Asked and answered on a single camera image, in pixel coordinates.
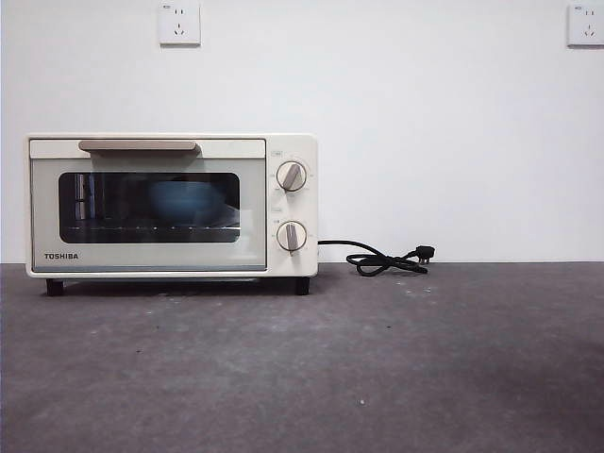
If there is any wire oven rack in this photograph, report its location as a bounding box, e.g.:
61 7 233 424
61 225 239 233

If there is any blue bowl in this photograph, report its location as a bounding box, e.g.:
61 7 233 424
148 180 227 226

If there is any white wall socket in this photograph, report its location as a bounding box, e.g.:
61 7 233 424
566 3 604 48
159 2 202 48

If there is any glass oven door with handle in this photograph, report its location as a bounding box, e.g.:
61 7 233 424
28 137 268 274

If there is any cream Toshiba toaster oven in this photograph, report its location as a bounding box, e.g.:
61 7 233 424
25 132 318 297

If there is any cream oven knob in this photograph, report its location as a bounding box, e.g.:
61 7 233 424
276 220 309 258
275 160 310 194

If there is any black power cable with plug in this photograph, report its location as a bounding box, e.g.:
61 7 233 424
317 239 438 277

